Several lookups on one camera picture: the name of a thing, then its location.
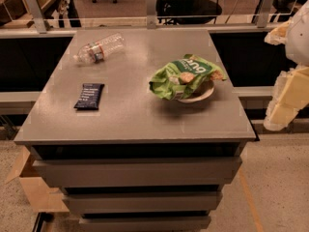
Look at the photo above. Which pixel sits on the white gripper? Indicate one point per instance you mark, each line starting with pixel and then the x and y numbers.
pixel 299 38

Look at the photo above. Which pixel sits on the cardboard box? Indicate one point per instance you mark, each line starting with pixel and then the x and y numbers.
pixel 41 197

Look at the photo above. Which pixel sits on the green rice chip bag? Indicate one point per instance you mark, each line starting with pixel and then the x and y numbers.
pixel 179 79

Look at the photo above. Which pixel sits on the dark blue snack bar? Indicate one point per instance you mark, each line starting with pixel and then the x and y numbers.
pixel 90 96

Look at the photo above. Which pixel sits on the clear plastic water bottle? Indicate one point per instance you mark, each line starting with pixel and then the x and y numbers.
pixel 100 50

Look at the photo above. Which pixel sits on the grey drawer cabinet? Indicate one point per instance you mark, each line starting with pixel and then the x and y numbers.
pixel 138 163

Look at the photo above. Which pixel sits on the metal railing with posts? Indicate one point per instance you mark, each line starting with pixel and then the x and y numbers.
pixel 104 15

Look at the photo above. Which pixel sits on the white paper bowl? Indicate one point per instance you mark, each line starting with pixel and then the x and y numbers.
pixel 201 93

